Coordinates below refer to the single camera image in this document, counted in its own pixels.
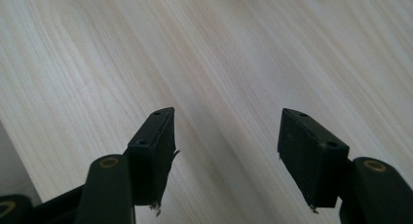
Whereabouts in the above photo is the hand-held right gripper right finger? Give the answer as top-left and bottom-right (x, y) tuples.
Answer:
(277, 107), (351, 214)

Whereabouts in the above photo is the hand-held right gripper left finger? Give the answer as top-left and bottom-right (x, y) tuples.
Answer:
(126, 106), (180, 217)

